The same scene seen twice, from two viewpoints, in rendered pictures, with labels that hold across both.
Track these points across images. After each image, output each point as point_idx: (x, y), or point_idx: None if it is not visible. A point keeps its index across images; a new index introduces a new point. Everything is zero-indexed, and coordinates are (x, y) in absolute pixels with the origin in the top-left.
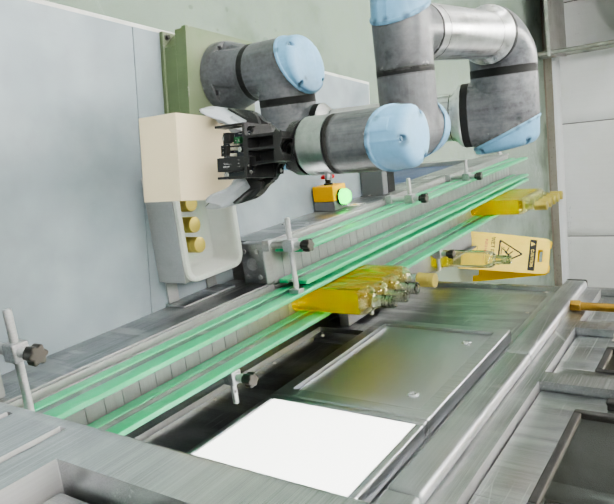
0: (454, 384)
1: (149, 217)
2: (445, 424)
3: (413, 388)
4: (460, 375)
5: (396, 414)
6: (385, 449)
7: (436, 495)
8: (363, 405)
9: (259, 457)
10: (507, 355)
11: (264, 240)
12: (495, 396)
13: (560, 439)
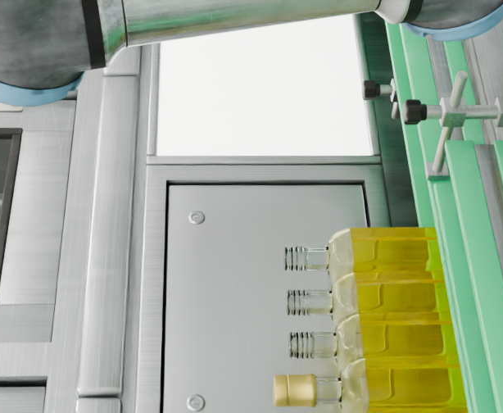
0: (149, 247)
1: None
2: (126, 172)
3: (205, 233)
4: (151, 273)
5: (188, 165)
6: (165, 108)
7: (98, 99)
8: (239, 168)
9: (283, 63)
10: (109, 374)
11: None
12: (89, 247)
13: (5, 233)
